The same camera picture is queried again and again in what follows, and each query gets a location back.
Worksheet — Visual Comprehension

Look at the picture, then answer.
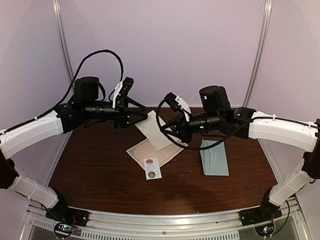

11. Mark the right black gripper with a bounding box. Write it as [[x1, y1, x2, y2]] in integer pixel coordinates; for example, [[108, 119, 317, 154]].
[[160, 110, 223, 144]]

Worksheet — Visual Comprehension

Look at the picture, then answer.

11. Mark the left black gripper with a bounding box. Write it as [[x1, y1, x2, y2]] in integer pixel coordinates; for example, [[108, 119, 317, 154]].
[[83, 97, 148, 130]]

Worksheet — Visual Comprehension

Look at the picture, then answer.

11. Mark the white letter paper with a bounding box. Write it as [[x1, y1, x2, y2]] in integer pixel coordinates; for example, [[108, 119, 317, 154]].
[[135, 110, 171, 150]]

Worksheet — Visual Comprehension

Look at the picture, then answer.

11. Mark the light blue envelope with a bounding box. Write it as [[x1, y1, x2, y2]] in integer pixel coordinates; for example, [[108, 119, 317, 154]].
[[200, 142, 230, 177]]

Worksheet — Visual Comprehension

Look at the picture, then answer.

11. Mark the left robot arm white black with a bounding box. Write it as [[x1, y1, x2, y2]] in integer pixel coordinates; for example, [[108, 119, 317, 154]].
[[0, 76, 148, 222]]

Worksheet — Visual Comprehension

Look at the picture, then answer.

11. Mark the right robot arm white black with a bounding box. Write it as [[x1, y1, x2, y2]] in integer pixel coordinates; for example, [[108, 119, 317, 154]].
[[156, 85, 320, 221]]

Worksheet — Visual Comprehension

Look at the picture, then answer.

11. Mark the beige decorated lined sheet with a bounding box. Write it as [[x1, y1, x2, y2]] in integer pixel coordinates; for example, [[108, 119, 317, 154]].
[[126, 139, 184, 169]]

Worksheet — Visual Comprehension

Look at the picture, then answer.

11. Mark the white sticker sheet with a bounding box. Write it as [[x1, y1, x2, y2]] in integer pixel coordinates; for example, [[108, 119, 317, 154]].
[[143, 157, 162, 181]]

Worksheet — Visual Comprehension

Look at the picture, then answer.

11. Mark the left circuit board with LEDs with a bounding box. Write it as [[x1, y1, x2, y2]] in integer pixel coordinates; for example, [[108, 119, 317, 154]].
[[57, 223, 74, 234]]

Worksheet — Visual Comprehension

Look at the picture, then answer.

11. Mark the circuit board with leds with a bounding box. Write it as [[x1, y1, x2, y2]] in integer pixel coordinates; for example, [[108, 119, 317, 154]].
[[259, 226, 275, 236], [57, 223, 74, 234]]

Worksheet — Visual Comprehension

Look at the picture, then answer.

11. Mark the right circuit board with LEDs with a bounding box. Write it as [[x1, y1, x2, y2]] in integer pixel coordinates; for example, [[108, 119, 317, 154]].
[[259, 226, 275, 236]]

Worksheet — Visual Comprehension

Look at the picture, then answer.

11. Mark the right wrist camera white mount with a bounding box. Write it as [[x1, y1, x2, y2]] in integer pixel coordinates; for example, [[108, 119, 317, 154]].
[[164, 92, 192, 122]]

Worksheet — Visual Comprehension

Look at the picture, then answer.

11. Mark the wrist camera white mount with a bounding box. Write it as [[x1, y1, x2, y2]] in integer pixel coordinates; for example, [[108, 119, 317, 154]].
[[164, 92, 192, 122], [112, 77, 134, 109]]

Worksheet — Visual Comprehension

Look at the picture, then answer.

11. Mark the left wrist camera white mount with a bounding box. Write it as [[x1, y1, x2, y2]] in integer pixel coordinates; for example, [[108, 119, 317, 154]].
[[112, 77, 134, 109]]

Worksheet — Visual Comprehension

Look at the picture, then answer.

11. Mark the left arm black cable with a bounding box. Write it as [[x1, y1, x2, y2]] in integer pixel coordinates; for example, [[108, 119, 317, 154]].
[[56, 49, 125, 113]]

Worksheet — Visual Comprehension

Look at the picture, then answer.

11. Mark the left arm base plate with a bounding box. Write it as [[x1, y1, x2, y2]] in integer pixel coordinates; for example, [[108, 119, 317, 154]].
[[45, 208, 89, 227]]

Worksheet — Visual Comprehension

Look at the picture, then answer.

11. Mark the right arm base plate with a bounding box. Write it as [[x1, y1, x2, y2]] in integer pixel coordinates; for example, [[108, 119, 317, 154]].
[[239, 207, 282, 226]]

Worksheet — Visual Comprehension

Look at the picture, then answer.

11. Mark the left aluminium frame post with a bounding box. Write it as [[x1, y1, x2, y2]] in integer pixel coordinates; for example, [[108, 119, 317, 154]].
[[52, 0, 74, 82]]

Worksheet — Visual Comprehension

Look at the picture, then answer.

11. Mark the aluminium frame post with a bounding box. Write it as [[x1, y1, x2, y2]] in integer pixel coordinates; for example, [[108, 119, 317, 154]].
[[52, 0, 74, 82], [242, 0, 273, 108]]

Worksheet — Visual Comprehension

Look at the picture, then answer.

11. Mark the front aluminium rail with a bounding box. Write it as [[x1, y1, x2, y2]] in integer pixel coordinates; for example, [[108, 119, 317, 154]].
[[18, 197, 312, 240]]

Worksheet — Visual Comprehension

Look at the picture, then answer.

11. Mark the right aluminium frame post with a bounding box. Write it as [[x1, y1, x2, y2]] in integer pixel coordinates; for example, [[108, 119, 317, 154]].
[[242, 0, 273, 108]]

